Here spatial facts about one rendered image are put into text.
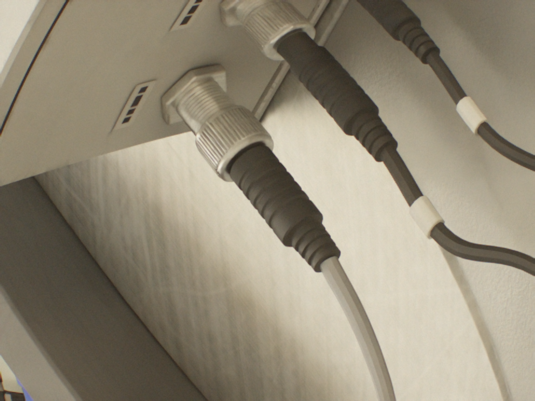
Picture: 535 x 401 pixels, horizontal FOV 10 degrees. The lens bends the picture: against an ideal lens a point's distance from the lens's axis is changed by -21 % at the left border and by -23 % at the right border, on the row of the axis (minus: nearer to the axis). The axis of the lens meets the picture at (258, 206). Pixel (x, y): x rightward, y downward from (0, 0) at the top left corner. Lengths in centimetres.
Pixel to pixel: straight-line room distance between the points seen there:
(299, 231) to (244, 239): 7
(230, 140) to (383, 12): 7
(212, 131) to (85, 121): 3
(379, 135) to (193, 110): 6
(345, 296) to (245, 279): 8
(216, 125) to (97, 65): 4
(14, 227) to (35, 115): 14
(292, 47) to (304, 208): 4
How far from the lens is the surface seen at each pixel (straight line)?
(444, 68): 81
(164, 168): 94
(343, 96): 84
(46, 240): 98
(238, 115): 87
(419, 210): 82
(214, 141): 87
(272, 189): 86
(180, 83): 87
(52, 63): 83
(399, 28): 82
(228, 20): 86
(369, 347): 85
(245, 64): 89
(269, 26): 85
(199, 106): 87
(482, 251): 81
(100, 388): 93
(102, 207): 97
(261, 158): 86
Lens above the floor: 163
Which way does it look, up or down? 9 degrees down
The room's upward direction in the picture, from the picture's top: 5 degrees counter-clockwise
